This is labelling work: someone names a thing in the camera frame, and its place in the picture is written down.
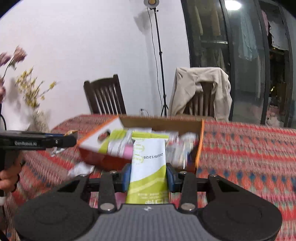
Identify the person's left hand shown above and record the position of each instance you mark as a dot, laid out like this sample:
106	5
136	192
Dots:
10	176

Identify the dark wooden chair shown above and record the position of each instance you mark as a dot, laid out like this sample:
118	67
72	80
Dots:
104	96

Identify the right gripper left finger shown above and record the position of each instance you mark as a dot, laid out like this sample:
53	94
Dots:
70	210

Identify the glass sliding door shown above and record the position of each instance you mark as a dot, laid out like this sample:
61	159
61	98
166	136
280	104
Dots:
254	43

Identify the colourful patterned tablecloth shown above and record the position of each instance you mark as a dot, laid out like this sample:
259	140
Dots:
259	158

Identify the floral ceramic vase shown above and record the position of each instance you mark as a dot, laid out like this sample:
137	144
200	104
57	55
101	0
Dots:
39	122

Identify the pink dried flowers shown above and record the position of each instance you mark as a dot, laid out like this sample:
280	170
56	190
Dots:
10	61

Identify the green white snack pack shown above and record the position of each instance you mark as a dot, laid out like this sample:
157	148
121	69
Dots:
148	180

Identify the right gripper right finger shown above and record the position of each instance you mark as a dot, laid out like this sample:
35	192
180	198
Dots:
225	210

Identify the black light stand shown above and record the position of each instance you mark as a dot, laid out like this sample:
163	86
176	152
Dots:
153	6

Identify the yellow flower branches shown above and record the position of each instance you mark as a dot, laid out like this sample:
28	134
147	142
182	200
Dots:
32	91

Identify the beige jacket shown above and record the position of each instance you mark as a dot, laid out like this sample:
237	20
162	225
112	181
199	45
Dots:
187	83

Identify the silver white snack packet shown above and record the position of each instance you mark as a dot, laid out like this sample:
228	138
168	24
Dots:
81	169

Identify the wooden chair with jacket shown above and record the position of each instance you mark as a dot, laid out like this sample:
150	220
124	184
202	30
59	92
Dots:
202	103

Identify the orange cardboard box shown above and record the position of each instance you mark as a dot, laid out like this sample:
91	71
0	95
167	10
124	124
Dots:
124	139

